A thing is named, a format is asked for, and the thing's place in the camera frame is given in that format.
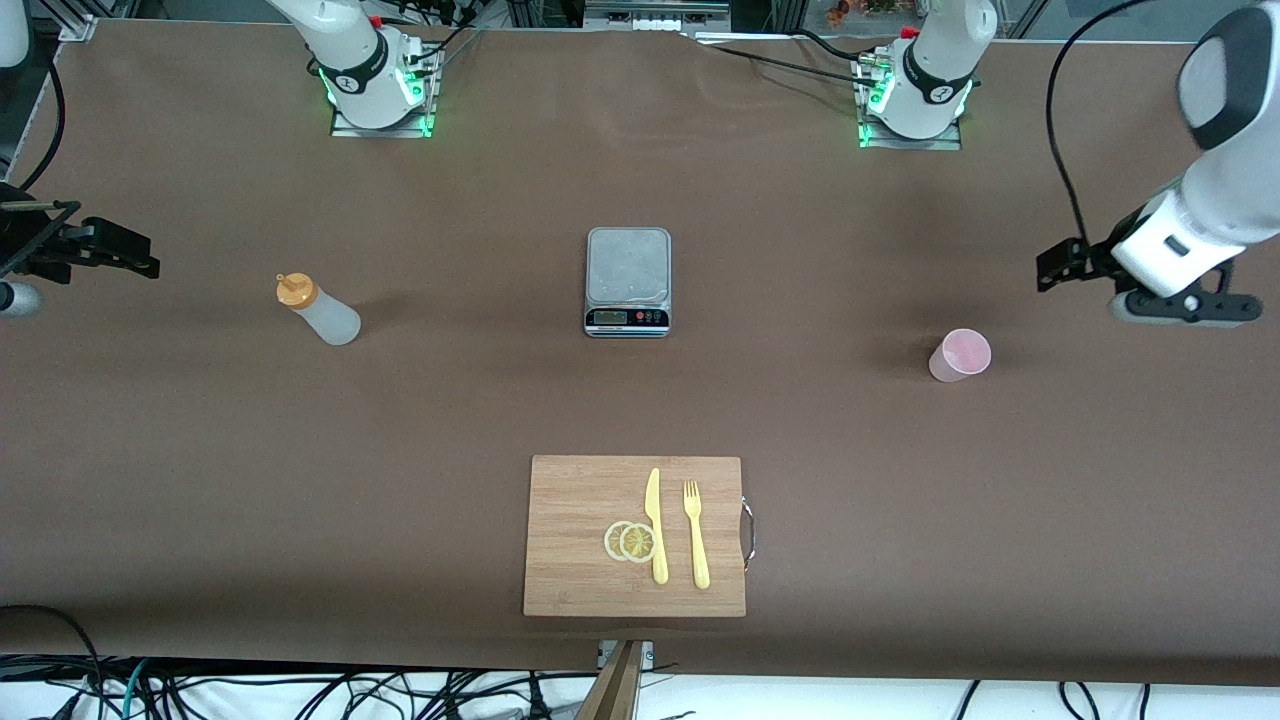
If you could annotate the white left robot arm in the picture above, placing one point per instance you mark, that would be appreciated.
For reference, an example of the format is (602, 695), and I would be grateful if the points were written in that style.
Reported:
(1225, 190)

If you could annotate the silver digital kitchen scale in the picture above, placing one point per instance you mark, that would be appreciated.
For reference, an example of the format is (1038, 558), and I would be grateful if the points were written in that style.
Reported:
(628, 280)

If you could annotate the translucent sauce bottle orange cap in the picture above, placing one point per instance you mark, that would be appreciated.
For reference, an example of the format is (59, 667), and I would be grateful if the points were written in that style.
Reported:
(330, 320)

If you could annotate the orange decorative object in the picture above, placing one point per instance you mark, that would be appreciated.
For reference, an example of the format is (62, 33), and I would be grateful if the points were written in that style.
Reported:
(840, 12)

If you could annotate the wooden cutting board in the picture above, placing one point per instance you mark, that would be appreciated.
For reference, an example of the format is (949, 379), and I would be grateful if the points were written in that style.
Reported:
(570, 540)

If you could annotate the pink plastic cup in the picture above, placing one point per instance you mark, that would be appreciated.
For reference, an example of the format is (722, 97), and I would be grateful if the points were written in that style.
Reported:
(960, 355)

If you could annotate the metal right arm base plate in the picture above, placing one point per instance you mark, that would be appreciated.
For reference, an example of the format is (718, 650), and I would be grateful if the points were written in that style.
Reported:
(380, 132)

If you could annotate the aluminium frame corner bracket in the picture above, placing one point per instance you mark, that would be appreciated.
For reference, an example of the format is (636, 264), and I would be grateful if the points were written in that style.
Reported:
(78, 28)

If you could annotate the yellow plastic knife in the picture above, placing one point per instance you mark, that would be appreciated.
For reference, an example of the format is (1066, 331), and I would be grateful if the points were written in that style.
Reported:
(655, 510)

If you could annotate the wooden post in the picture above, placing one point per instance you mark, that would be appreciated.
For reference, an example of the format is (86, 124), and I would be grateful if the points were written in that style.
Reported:
(612, 690)

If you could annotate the small metal bracket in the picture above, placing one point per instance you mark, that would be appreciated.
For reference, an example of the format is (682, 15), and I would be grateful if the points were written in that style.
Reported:
(648, 655)

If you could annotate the lemon slice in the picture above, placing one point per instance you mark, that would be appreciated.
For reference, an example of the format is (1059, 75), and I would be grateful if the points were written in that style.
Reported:
(637, 543)
(610, 540)

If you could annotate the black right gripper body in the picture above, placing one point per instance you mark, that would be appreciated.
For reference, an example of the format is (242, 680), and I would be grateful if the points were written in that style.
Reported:
(40, 243)

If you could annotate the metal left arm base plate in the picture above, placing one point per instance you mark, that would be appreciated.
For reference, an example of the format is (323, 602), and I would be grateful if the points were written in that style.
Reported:
(910, 144)

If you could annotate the yellow plastic fork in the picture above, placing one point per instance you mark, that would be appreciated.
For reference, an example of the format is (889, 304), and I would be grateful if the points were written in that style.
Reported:
(698, 550)

